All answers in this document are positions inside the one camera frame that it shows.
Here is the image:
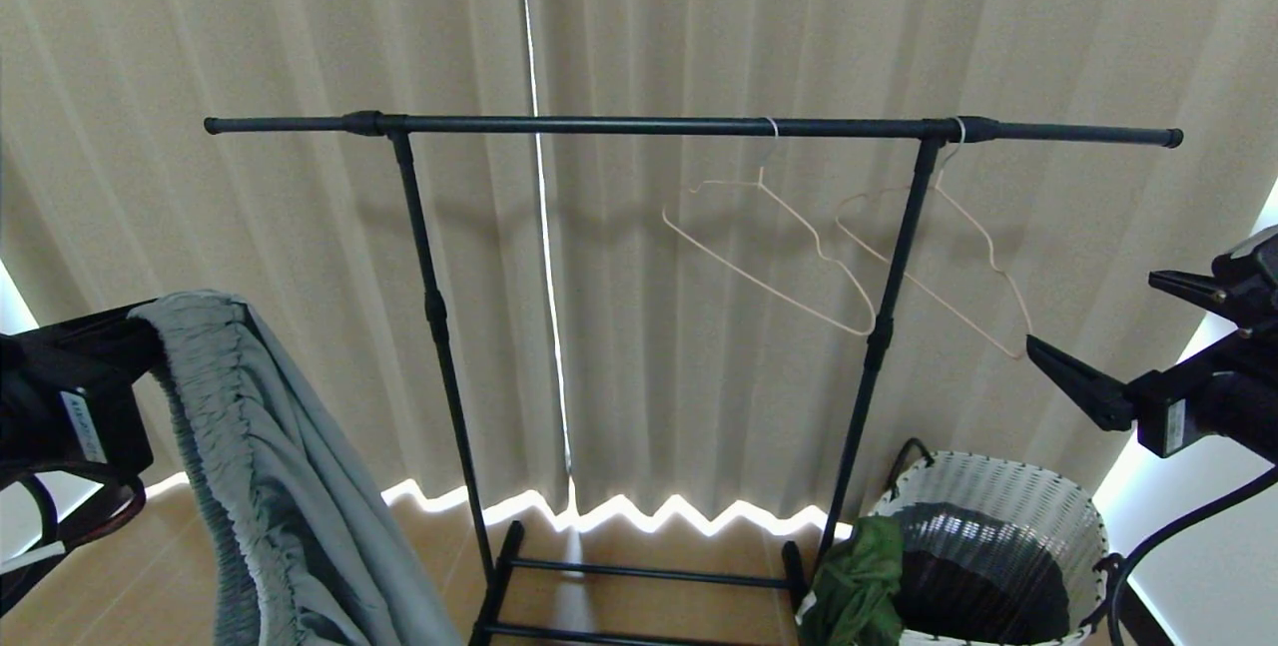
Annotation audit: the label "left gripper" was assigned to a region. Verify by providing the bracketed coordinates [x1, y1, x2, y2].
[0, 302, 167, 487]

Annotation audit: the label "green long-sleeved shirt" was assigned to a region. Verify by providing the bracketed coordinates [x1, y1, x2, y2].
[799, 514, 906, 646]

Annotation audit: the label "white laundry basket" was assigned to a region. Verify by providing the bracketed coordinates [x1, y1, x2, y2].
[867, 438, 1127, 646]

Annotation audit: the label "pale grey shorts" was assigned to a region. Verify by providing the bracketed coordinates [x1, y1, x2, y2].
[130, 290, 465, 646]

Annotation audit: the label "beige curtain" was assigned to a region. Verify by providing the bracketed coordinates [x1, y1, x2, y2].
[0, 0, 1278, 537]

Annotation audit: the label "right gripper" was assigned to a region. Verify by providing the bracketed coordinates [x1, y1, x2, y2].
[1025, 270, 1278, 463]

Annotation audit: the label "black clothes rack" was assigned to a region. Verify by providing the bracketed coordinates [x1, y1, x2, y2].
[204, 110, 1185, 646]

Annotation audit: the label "pink clothes hanger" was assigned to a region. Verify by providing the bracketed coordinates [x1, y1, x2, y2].
[835, 137, 1034, 360]
[661, 135, 880, 338]

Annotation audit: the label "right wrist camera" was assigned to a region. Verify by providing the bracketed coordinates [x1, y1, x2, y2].
[1211, 225, 1278, 327]

